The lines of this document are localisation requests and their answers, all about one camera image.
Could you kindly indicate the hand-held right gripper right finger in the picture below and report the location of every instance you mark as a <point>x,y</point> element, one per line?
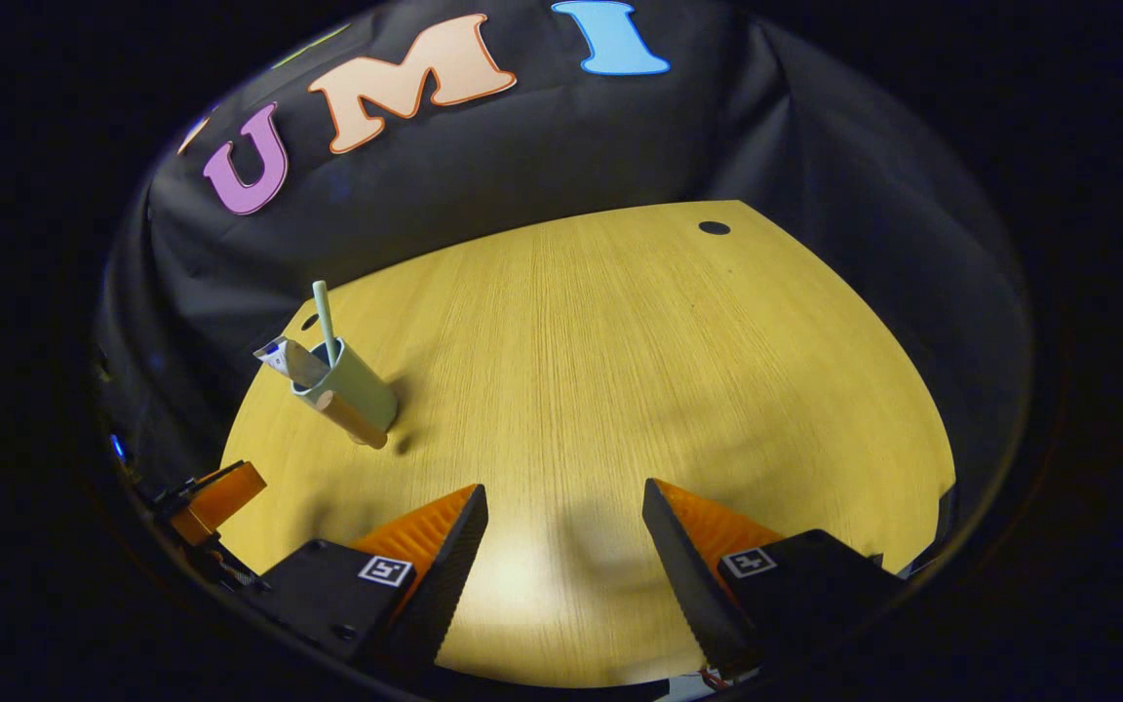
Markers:
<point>683,580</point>

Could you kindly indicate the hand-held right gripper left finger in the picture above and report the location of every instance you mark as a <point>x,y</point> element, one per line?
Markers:
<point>445,585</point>

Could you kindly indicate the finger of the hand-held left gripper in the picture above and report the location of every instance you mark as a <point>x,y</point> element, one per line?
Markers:
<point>220,497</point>

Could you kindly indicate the white toothpaste tube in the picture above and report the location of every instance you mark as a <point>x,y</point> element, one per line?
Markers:
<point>293,361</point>

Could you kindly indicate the pale green toothbrush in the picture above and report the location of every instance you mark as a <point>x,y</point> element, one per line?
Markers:
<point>325,317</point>

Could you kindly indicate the black backdrop cloth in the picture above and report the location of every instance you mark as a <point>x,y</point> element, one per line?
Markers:
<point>542,146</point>

